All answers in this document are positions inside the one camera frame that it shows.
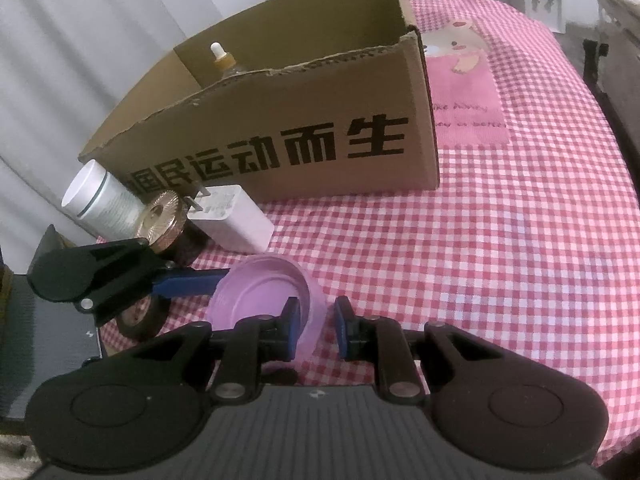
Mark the pink checkered cloth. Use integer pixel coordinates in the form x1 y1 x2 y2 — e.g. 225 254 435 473
97 0 640 467

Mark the brown cardboard box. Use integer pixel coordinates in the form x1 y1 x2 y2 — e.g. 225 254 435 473
78 0 441 206

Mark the white plush blanket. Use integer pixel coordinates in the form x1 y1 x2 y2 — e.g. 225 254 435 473
592 0 640 27

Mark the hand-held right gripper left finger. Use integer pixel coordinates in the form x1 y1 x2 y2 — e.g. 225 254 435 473
107 297 302 404

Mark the gold lid round jar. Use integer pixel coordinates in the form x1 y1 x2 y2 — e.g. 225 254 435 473
134 191 209 267

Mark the purple plastic bowl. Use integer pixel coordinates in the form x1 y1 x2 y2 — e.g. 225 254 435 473
202 254 329 372

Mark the black tape roll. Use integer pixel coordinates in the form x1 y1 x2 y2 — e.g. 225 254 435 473
116 296 172 342

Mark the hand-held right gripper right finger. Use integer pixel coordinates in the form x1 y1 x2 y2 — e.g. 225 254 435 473
334 296 503 404

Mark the white curtain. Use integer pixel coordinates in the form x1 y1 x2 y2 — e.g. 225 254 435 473
0 0 273 261

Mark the white supplement bottle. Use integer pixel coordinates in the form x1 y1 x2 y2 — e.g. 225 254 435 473
61 159 147 242

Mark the white charger plug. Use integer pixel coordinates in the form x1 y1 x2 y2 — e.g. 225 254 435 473
186 185 276 255

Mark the green dropper bottle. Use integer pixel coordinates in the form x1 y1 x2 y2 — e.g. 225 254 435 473
209 41 240 80

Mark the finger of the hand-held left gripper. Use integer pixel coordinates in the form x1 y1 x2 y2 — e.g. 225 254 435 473
75 238 230 326

